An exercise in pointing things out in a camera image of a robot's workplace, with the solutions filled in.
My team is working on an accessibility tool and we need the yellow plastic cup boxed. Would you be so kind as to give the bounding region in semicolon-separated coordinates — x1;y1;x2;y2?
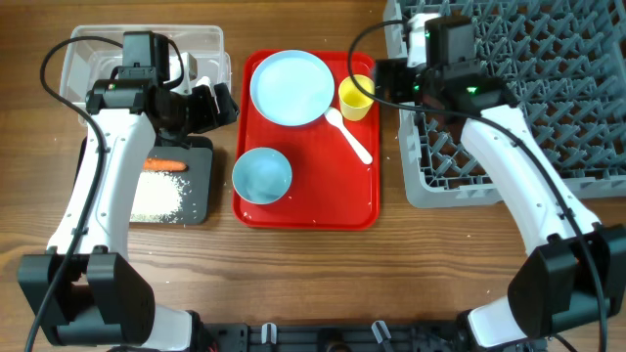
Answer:
338;76;374;121

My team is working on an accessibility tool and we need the white plastic spoon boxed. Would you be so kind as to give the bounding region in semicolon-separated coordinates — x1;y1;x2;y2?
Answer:
324;107;373;164

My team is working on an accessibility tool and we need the orange carrot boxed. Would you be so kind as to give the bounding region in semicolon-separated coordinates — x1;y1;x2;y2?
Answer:
143;158;188;172

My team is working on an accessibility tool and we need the light blue bowl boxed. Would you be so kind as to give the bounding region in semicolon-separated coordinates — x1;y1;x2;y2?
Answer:
232;147;292;205

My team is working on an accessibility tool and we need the light blue plate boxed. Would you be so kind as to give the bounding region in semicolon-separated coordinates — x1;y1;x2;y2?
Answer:
249;50;335;127

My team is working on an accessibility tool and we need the white rice pile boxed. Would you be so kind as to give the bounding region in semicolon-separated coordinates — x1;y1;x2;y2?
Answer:
130;171;199;224

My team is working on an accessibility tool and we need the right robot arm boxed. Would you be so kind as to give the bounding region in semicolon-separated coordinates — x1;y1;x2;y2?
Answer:
375;16;625;351

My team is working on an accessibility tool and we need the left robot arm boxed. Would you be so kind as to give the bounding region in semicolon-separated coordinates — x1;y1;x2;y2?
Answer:
18;31;239;351

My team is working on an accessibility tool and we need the black waste tray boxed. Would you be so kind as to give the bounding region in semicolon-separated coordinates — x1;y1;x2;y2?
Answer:
87;135;213;235

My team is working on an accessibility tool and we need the grey dishwasher rack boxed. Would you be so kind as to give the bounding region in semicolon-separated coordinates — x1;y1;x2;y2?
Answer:
383;0;625;208

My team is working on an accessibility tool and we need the red serving tray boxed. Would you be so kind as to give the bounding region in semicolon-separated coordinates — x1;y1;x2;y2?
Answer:
232;50;380;231

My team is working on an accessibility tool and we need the clear plastic bin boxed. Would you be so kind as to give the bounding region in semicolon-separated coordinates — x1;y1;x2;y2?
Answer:
60;24;231;135

